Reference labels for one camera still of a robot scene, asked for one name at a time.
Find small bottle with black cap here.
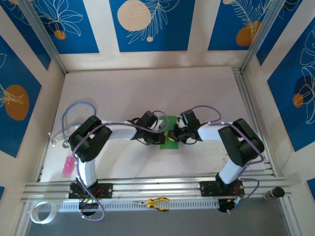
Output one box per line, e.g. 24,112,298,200
263,186,285,201

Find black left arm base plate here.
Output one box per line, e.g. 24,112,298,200
68,183,114,200

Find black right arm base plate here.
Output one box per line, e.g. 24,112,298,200
199,180,244,197

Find aluminium mounting rail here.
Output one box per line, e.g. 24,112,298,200
21,173,292,204

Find aluminium side rail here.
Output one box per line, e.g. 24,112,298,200
232,67,276,177

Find green paper sheet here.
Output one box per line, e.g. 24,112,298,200
158,115,180,150

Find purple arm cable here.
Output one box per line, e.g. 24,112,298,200
190,105,265,215
72,110,170,221

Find black cable connector block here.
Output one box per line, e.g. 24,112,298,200
219,196,244,213
78,198,99,217

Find aluminium frame post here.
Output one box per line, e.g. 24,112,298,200
18,0,68,74
240,0,303,72

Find clear adhesive tape roll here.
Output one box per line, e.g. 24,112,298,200
31,201,58,225

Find blue tube stethoscope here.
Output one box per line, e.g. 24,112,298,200
48,100,97,148

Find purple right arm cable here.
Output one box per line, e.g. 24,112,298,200
190,105,265,215

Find white slotted cable duct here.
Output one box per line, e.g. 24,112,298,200
39,199,220,212

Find yellow and black pliers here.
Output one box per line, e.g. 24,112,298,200
132,197,170,211

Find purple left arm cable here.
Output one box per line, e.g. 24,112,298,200
72,110,170,221

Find pink translucent plastic box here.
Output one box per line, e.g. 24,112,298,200
63,156,76,177

